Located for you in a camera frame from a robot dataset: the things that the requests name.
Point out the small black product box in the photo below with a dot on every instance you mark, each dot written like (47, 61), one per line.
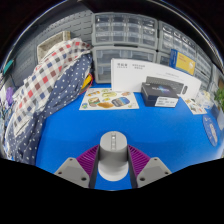
(153, 91)

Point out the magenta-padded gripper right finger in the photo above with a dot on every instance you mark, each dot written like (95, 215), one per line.
(153, 170)

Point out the blue and yellow box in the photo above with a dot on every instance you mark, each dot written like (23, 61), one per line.
(185, 63)

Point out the long white keyboard box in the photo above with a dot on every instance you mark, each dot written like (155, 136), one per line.
(130, 76)

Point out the food sticker sheet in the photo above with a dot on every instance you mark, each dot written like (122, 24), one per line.
(106, 99)

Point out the red blue checked cloth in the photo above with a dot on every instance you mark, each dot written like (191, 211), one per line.
(43, 80)

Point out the purple object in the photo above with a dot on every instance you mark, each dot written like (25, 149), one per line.
(9, 95)

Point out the white woven basket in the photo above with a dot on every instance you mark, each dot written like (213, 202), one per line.
(50, 45)

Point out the yellow and red package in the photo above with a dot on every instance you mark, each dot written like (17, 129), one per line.
(87, 83)

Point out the navy polka dot cloth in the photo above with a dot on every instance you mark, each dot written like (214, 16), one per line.
(26, 143)

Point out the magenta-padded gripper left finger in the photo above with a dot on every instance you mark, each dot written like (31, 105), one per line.
(71, 170)

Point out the light grey computer mouse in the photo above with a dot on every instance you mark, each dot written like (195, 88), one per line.
(113, 156)

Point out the round blue printed mouse pad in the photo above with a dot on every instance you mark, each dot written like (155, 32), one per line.
(210, 130)

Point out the green potted plant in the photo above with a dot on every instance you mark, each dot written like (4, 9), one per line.
(220, 98)

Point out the clear plastic box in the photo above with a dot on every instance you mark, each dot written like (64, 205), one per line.
(204, 99)

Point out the grey pegboard panel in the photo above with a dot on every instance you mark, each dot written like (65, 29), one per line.
(76, 25)

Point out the cartoon sticker sheet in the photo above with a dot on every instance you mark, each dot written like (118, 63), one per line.
(195, 107)

